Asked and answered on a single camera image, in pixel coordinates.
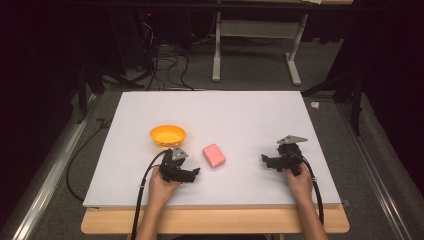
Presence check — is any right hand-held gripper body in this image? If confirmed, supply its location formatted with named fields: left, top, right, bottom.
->
left=273, top=134, right=309, bottom=177

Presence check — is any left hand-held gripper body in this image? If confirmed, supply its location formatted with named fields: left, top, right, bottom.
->
left=158, top=143, right=190, bottom=184

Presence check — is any pink soap bar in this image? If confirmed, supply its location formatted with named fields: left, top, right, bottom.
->
left=202, top=143, right=227, bottom=169

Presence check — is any orange plastic bowl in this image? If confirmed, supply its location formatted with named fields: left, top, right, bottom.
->
left=149, top=124, right=187, bottom=148

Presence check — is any person's left hand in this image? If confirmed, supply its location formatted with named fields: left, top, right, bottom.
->
left=147, top=164, right=181, bottom=210

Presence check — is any person's right hand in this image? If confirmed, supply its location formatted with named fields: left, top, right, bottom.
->
left=284, top=163, right=315, bottom=205

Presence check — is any black metal stand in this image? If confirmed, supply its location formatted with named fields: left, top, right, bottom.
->
left=301, top=63, right=364, bottom=137
left=75, top=63, right=146, bottom=125

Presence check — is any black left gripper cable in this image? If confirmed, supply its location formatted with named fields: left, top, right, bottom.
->
left=130, top=149, right=170, bottom=240

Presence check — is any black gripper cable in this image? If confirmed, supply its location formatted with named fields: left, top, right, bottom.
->
left=130, top=149, right=170, bottom=240
left=289, top=150, right=325, bottom=226

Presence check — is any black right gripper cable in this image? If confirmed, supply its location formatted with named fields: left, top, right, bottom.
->
left=289, top=150, right=325, bottom=226

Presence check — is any silver aluminium rail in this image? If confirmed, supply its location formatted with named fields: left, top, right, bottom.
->
left=11, top=94, right=98, bottom=240
left=336, top=99, right=414, bottom=240

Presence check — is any black floor cable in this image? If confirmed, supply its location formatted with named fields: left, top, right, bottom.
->
left=65, top=117, right=114, bottom=203

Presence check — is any tangle of black cables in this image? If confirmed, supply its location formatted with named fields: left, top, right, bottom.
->
left=134, top=19, right=196, bottom=92

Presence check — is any white metal table frame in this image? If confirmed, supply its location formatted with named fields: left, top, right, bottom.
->
left=211, top=11, right=310, bottom=87

